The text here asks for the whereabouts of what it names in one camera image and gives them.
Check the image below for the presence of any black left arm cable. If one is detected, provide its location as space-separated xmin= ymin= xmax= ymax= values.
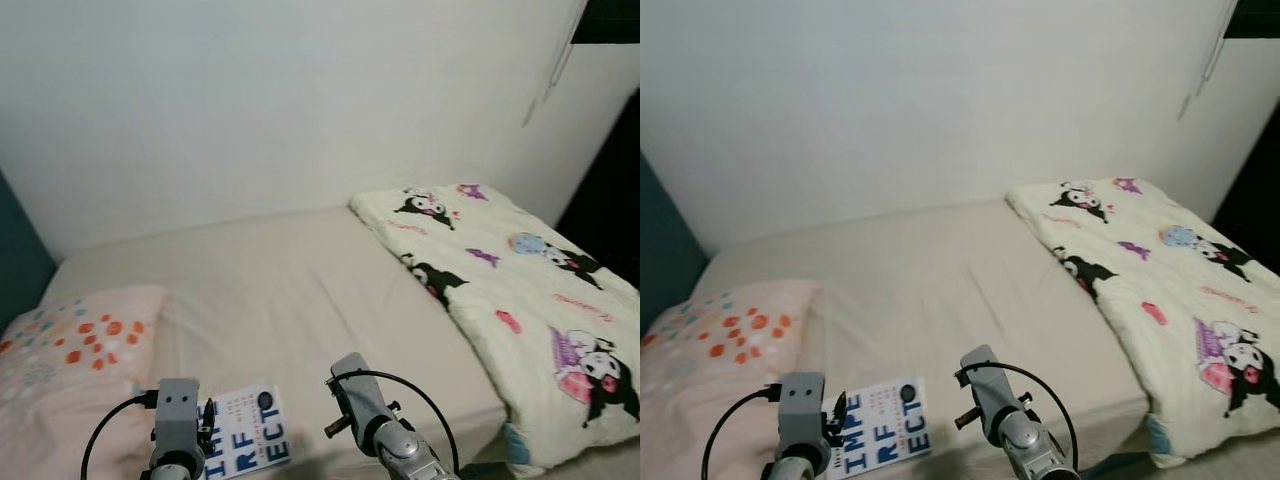
xmin=80 ymin=392 xmax=161 ymax=480
xmin=700 ymin=385 xmax=786 ymax=480

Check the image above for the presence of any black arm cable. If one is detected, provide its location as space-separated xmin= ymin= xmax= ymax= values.
xmin=80 ymin=392 xmax=161 ymax=480
xmin=330 ymin=370 xmax=461 ymax=476
xmin=955 ymin=362 xmax=1081 ymax=471
xmin=700 ymin=385 xmax=786 ymax=480

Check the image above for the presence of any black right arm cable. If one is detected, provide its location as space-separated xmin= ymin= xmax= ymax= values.
xmin=330 ymin=370 xmax=461 ymax=476
xmin=955 ymin=362 xmax=1081 ymax=471

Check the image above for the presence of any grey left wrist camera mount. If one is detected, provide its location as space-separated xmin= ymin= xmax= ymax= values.
xmin=778 ymin=372 xmax=826 ymax=451
xmin=155 ymin=378 xmax=201 ymax=456

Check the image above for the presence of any black wall television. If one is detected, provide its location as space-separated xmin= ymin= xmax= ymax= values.
xmin=570 ymin=0 xmax=641 ymax=46
xmin=1222 ymin=0 xmax=1280 ymax=41

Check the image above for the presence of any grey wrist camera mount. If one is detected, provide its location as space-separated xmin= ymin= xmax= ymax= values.
xmin=155 ymin=378 xmax=201 ymax=456
xmin=330 ymin=352 xmax=391 ymax=426
xmin=960 ymin=345 xmax=1021 ymax=421
xmin=778 ymin=372 xmax=826 ymax=451

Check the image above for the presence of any white blue lettered book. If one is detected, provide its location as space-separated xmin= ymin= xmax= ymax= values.
xmin=200 ymin=383 xmax=293 ymax=480
xmin=825 ymin=376 xmax=931 ymax=480

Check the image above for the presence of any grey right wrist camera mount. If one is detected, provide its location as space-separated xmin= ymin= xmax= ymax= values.
xmin=960 ymin=345 xmax=1021 ymax=421
xmin=330 ymin=352 xmax=391 ymax=426

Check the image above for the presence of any cream cartoon print quilt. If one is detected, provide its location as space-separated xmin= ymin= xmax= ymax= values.
xmin=348 ymin=183 xmax=641 ymax=479
xmin=1005 ymin=178 xmax=1280 ymax=469

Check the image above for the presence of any teal bed base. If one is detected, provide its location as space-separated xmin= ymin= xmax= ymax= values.
xmin=1090 ymin=455 xmax=1151 ymax=480
xmin=455 ymin=460 xmax=521 ymax=480

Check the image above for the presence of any pink dotted pillow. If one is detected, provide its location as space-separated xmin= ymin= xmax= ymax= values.
xmin=0 ymin=285 xmax=169 ymax=480
xmin=640 ymin=278 xmax=821 ymax=480

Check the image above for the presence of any thin wall cable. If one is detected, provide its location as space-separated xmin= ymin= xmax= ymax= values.
xmin=540 ymin=40 xmax=583 ymax=101
xmin=1195 ymin=35 xmax=1229 ymax=96

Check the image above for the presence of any beige sheeted mattress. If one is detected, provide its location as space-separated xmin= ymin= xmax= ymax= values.
xmin=0 ymin=205 xmax=511 ymax=480
xmin=650 ymin=198 xmax=1151 ymax=480

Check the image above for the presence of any teal padded headboard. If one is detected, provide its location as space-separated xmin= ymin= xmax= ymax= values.
xmin=640 ymin=155 xmax=713 ymax=336
xmin=0 ymin=170 xmax=59 ymax=331

